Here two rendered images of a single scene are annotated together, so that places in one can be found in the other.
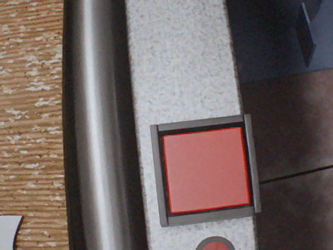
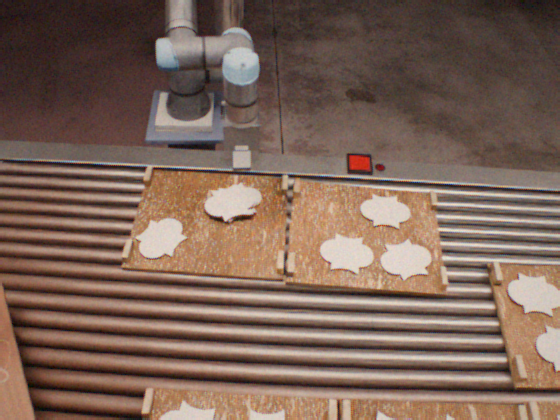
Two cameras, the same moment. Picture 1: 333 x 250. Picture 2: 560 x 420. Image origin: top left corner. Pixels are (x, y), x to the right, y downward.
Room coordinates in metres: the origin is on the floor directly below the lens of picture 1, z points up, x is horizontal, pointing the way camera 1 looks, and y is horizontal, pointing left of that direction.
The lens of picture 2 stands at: (0.44, 1.18, 2.10)
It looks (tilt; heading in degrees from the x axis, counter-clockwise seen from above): 48 degrees down; 265
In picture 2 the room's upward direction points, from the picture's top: 4 degrees clockwise
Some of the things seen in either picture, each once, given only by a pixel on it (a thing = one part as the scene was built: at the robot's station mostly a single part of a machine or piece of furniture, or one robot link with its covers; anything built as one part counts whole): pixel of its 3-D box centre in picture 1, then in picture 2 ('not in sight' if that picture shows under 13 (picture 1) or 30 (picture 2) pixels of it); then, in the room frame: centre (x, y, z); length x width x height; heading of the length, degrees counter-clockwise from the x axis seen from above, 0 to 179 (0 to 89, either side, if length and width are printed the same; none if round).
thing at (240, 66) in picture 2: not in sight; (240, 76); (0.46, 0.18, 1.38); 0.09 x 0.08 x 0.11; 95
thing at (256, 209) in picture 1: (206, 171); (359, 164); (0.11, -0.02, 0.92); 0.08 x 0.08 x 0.02; 86
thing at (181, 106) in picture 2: not in sight; (187, 95); (0.65, -0.32, 0.95); 0.15 x 0.15 x 0.10
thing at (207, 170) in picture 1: (206, 171); (359, 164); (0.11, -0.02, 0.92); 0.06 x 0.06 x 0.01; 86
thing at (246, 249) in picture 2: not in sight; (210, 221); (0.55, 0.21, 0.93); 0.41 x 0.35 x 0.02; 175
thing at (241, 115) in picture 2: not in sight; (239, 106); (0.47, 0.18, 1.30); 0.08 x 0.08 x 0.05
